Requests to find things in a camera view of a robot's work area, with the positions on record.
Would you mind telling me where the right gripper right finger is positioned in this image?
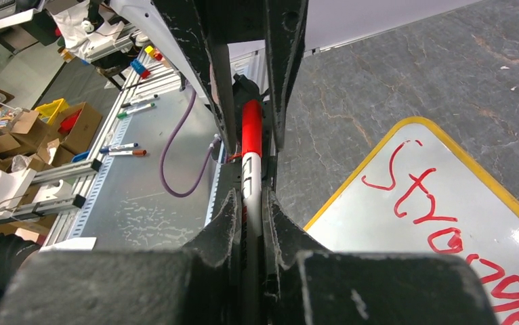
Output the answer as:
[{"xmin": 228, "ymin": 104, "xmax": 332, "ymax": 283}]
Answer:
[{"xmin": 262, "ymin": 188, "xmax": 497, "ymax": 324}]

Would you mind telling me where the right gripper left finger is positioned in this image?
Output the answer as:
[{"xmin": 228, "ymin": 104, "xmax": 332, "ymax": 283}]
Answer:
[{"xmin": 0, "ymin": 190, "xmax": 241, "ymax": 324}]

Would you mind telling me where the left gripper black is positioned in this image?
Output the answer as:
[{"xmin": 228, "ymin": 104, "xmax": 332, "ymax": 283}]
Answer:
[{"xmin": 153, "ymin": 0, "xmax": 308, "ymax": 154}]

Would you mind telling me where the red marker cap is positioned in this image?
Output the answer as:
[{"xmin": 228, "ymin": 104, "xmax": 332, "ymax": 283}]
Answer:
[{"xmin": 241, "ymin": 100, "xmax": 263, "ymax": 157}]

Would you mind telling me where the red whiteboard marker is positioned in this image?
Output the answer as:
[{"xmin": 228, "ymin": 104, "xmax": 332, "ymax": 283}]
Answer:
[{"xmin": 241, "ymin": 152, "xmax": 263, "ymax": 324}]

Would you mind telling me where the whiteboard with yellow edge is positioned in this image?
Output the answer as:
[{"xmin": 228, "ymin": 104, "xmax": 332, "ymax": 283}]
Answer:
[{"xmin": 305, "ymin": 116, "xmax": 519, "ymax": 324}]

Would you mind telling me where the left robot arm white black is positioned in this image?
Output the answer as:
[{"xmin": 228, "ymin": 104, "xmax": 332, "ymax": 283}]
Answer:
[{"xmin": 110, "ymin": 1, "xmax": 308, "ymax": 152}]

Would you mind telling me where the blue toy brick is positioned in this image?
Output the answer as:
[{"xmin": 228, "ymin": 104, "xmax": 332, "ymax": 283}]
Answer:
[{"xmin": 129, "ymin": 58, "xmax": 150, "ymax": 79}]

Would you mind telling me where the black capped marker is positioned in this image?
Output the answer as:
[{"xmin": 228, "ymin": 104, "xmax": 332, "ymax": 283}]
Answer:
[{"xmin": 121, "ymin": 94, "xmax": 159, "ymax": 108}]

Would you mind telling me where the orange capped marker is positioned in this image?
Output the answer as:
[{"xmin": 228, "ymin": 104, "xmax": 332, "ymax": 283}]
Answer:
[{"xmin": 108, "ymin": 150, "xmax": 147, "ymax": 156}]

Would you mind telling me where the green capped marker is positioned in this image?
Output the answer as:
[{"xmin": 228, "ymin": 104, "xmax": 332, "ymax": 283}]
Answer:
[{"xmin": 117, "ymin": 103, "xmax": 155, "ymax": 120}]

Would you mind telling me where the blue capped marker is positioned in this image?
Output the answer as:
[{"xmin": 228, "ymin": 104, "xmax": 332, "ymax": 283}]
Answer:
[{"xmin": 99, "ymin": 142, "xmax": 139, "ymax": 154}]

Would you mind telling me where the cardboard box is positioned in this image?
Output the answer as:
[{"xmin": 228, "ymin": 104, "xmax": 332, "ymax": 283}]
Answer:
[{"xmin": 49, "ymin": 102, "xmax": 103, "ymax": 154}]

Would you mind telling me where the yellow plastic bin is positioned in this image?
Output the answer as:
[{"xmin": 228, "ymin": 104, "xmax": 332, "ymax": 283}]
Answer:
[{"xmin": 35, "ymin": 98, "xmax": 70, "ymax": 125}]

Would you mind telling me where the white cable duct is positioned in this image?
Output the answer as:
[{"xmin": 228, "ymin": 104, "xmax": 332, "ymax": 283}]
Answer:
[{"xmin": 204, "ymin": 143, "xmax": 226, "ymax": 227}]

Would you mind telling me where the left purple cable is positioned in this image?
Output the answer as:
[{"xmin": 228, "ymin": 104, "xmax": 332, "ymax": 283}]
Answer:
[{"xmin": 159, "ymin": 87, "xmax": 222, "ymax": 199}]

